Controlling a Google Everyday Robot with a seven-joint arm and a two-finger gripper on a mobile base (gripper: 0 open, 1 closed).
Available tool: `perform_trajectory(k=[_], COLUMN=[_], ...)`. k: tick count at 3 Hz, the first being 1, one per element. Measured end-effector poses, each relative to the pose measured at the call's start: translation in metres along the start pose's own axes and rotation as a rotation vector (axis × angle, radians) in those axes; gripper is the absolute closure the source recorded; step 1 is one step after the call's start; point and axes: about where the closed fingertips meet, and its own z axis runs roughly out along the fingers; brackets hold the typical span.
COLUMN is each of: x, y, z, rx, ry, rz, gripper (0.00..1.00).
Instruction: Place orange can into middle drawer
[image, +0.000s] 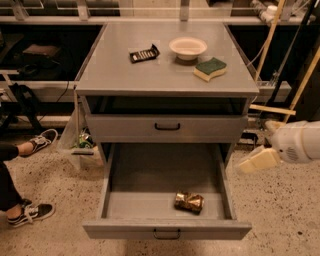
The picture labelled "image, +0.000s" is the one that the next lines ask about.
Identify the white bowl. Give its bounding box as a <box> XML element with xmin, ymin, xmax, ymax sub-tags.
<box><xmin>169</xmin><ymin>37</ymin><xmax>207</xmax><ymax>61</ymax></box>

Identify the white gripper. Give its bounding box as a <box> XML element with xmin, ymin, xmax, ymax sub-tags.
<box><xmin>236</xmin><ymin>120</ymin><xmax>312</xmax><ymax>174</ymax></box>

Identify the black drawer handle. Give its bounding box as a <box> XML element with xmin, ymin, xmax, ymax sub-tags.
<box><xmin>154</xmin><ymin>123</ymin><xmax>181</xmax><ymax>131</ymax></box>
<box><xmin>153</xmin><ymin>229</ymin><xmax>181</xmax><ymax>240</ymax></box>

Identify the person's black trouser leg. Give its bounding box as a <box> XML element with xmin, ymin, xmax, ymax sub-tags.
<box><xmin>0</xmin><ymin>143</ymin><xmax>22</xmax><ymax>211</ymax></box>

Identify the clear plastic bin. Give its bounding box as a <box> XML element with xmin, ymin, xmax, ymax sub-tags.
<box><xmin>57</xmin><ymin>109</ymin><xmax>102</xmax><ymax>170</ymax></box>

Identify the black sneaker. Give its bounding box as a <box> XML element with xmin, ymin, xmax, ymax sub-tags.
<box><xmin>7</xmin><ymin>204</ymin><xmax>55</xmax><ymax>227</ymax></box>
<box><xmin>17</xmin><ymin>129</ymin><xmax>58</xmax><ymax>157</ymax></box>

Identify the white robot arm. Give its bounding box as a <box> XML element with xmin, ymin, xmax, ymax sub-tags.
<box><xmin>237</xmin><ymin>120</ymin><xmax>320</xmax><ymax>173</ymax></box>

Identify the black sneaker lower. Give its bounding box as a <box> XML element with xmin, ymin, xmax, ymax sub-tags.
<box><xmin>7</xmin><ymin>204</ymin><xmax>55</xmax><ymax>227</ymax></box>

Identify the grey drawer cabinet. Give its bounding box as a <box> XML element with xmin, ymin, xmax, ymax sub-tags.
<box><xmin>77</xmin><ymin>21</ymin><xmax>259</xmax><ymax>159</ymax></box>

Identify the black drawer handle lower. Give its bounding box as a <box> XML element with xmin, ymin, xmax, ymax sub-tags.
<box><xmin>153</xmin><ymin>229</ymin><xmax>181</xmax><ymax>240</ymax></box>

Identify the black drawer handle upper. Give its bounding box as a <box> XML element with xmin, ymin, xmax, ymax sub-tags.
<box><xmin>154</xmin><ymin>123</ymin><xmax>181</xmax><ymax>131</ymax></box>

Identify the green yellow sponge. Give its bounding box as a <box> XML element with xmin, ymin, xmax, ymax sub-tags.
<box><xmin>193</xmin><ymin>57</ymin><xmax>227</xmax><ymax>82</ymax></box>

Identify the open grey middle drawer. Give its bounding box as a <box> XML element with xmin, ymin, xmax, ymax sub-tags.
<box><xmin>83</xmin><ymin>143</ymin><xmax>251</xmax><ymax>240</ymax></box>

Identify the wooden stick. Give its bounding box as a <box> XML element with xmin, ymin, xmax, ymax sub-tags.
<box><xmin>254</xmin><ymin>0</ymin><xmax>286</xmax><ymax>82</ymax></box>

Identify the black sneaker upper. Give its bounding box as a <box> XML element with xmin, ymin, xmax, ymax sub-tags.
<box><xmin>17</xmin><ymin>129</ymin><xmax>58</xmax><ymax>157</ymax></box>

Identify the closed grey top drawer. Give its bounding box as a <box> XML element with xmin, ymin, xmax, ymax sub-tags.
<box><xmin>86</xmin><ymin>114</ymin><xmax>248</xmax><ymax>143</ymax></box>

